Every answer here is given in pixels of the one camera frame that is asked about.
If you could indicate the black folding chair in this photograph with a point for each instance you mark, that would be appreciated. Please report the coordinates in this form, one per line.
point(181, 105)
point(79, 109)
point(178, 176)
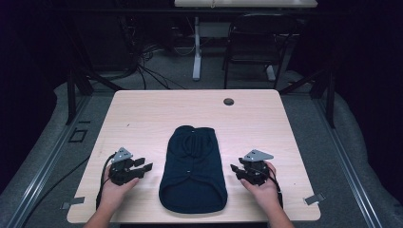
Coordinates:
point(258, 44)

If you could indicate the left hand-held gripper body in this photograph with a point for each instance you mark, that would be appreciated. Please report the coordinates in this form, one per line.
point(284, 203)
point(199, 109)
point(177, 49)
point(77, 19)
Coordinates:
point(122, 167)

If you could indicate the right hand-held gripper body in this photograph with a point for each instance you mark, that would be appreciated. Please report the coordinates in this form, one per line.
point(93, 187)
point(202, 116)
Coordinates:
point(255, 167)

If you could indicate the person's left hand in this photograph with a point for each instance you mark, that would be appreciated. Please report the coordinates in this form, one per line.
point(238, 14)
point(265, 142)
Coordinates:
point(114, 192)

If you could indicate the grey tape strip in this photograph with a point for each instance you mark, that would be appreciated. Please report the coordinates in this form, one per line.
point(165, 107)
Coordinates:
point(73, 201)
point(314, 199)

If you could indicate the person's right hand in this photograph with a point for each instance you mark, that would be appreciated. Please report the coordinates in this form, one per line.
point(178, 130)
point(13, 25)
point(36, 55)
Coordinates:
point(264, 190)

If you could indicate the white desk with legs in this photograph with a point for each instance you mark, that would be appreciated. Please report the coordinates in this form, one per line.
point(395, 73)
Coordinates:
point(218, 28)

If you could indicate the black metal frame stand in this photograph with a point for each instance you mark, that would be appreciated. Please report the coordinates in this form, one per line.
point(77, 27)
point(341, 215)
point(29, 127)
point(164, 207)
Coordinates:
point(316, 85)
point(85, 63)

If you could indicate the dark navy knit garment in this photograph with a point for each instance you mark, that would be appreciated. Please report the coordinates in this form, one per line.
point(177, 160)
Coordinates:
point(192, 171)

